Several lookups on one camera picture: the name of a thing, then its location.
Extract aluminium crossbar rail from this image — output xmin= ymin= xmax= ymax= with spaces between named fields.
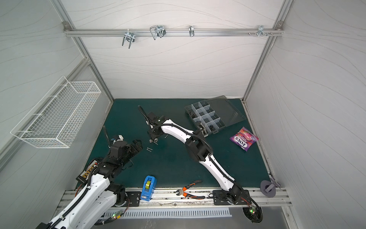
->
xmin=64 ymin=27 xmax=285 ymax=38

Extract pink Fox's candy bag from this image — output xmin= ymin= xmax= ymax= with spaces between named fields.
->
xmin=230 ymin=127 xmax=259 ymax=151

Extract orange handled pliers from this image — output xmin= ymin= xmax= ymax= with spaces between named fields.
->
xmin=176 ymin=179 xmax=206 ymax=200

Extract metal bracket right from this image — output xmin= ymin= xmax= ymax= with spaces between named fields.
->
xmin=248 ymin=25 xmax=273 ymax=37

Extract clear compartment organizer box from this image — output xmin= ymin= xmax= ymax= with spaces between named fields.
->
xmin=185 ymin=95 xmax=246 ymax=137

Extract metal U-bolt clamp left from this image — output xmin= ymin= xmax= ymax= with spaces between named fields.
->
xmin=122 ymin=29 xmax=135 ymax=49

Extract metal U-bolt clamp middle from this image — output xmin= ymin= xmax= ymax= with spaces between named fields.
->
xmin=149 ymin=25 xmax=166 ymax=40

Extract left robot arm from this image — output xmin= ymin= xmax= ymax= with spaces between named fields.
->
xmin=37 ymin=139 xmax=143 ymax=229

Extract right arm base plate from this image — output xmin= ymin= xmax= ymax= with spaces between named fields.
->
xmin=209 ymin=189 xmax=252 ymax=206

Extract metal hook clamp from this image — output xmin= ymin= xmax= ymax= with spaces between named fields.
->
xmin=188 ymin=25 xmax=194 ymax=37

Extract screwdriver bit set case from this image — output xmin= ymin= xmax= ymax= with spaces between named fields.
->
xmin=76 ymin=157 xmax=103 ymax=184

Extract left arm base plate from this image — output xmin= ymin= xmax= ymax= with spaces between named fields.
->
xmin=114 ymin=191 xmax=141 ymax=207

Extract large silver hex bolt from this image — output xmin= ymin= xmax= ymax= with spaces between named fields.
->
xmin=201 ymin=128 xmax=207 ymax=135

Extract metal u-bolt clamp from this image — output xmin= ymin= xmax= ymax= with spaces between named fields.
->
xmin=122 ymin=29 xmax=135 ymax=49
xmin=149 ymin=25 xmax=166 ymax=40

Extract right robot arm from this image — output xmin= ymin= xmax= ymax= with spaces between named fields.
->
xmin=141 ymin=111 xmax=253 ymax=205

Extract white wire basket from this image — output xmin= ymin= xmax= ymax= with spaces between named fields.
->
xmin=10 ymin=76 xmax=101 ymax=148

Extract blue tape dispenser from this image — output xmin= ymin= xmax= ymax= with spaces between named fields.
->
xmin=141 ymin=176 xmax=157 ymax=201

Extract grey tape spool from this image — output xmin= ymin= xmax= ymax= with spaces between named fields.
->
xmin=260 ymin=180 xmax=276 ymax=198

